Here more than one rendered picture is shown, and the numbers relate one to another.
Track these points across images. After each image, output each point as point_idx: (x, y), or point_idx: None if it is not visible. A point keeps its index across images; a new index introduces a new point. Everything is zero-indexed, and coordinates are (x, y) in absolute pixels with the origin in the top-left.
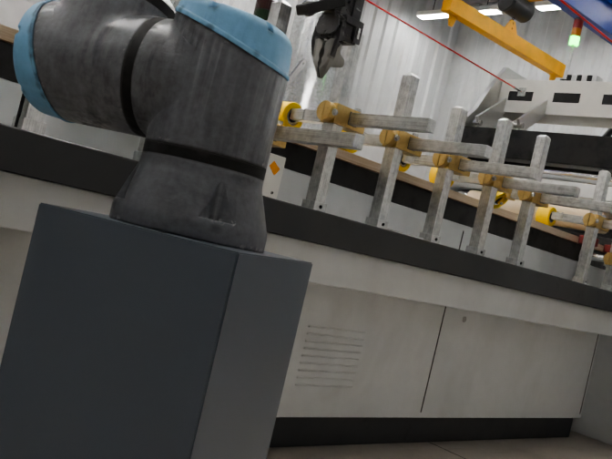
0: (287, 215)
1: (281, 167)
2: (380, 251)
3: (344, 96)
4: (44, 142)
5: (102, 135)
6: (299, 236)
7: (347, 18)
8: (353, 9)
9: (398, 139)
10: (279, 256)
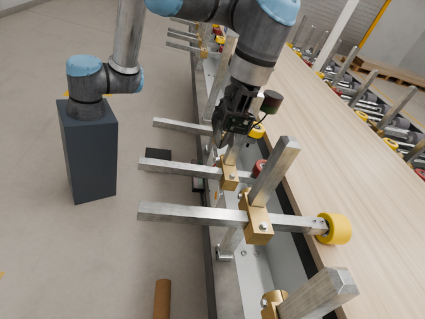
0: (205, 226)
1: (217, 199)
2: None
3: (252, 193)
4: (198, 123)
5: (252, 150)
6: (203, 246)
7: (222, 102)
8: (235, 97)
9: (260, 306)
10: (66, 118)
